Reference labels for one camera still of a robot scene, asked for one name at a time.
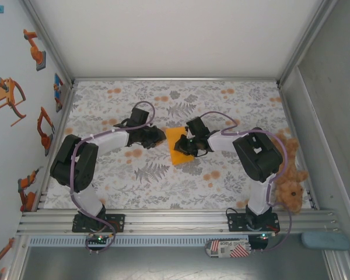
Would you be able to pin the orange paper sheet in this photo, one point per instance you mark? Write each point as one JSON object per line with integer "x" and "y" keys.
{"x": 172, "y": 137}

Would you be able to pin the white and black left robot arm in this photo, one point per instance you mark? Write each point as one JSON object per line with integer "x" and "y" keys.
{"x": 73, "y": 163}

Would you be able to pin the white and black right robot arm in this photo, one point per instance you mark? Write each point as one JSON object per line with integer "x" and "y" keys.
{"x": 259, "y": 157}

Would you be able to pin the floral printed tablecloth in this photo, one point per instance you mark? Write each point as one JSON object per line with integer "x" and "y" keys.
{"x": 192, "y": 186}

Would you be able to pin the brown teddy bear plush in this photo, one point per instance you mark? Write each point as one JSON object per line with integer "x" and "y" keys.
{"x": 291, "y": 192}

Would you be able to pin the small circuit board green LED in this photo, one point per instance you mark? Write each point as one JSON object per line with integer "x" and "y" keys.
{"x": 265, "y": 237}
{"x": 99, "y": 239}

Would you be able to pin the blue-grey oval pad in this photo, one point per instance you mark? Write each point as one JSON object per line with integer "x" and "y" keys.
{"x": 323, "y": 241}

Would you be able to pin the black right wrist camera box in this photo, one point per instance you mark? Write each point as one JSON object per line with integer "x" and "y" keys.
{"x": 197, "y": 126}

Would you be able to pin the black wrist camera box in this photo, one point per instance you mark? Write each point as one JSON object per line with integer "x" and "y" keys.
{"x": 197, "y": 126}
{"x": 140, "y": 115}

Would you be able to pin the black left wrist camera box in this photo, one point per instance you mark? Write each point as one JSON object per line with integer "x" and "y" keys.
{"x": 140, "y": 115}

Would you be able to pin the aluminium frame crossbar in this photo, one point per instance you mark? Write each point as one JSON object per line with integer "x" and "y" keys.
{"x": 175, "y": 79}

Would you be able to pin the aluminium mounting rail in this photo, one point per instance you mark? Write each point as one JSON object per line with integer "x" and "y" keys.
{"x": 175, "y": 226}

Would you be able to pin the aluminium frame bar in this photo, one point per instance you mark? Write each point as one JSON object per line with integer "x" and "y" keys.
{"x": 281, "y": 91}
{"x": 338, "y": 266}
{"x": 19, "y": 256}
{"x": 56, "y": 140}

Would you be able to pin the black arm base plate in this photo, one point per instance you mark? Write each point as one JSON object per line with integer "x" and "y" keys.
{"x": 119, "y": 223}
{"x": 234, "y": 224}

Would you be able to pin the aluminium frame post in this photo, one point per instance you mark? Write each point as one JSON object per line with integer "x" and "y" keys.
{"x": 49, "y": 41}
{"x": 306, "y": 41}

